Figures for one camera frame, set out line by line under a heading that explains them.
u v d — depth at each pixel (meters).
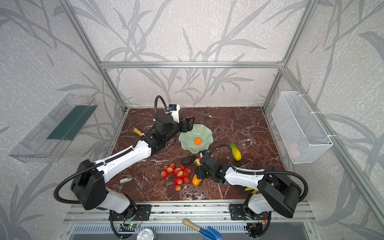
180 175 0.79
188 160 0.89
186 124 0.70
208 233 0.68
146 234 0.63
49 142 0.63
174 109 0.68
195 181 0.81
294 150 0.73
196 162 0.87
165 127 0.60
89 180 0.46
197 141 0.97
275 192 0.43
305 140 0.60
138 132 1.04
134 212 0.69
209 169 0.67
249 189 0.79
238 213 0.74
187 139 1.01
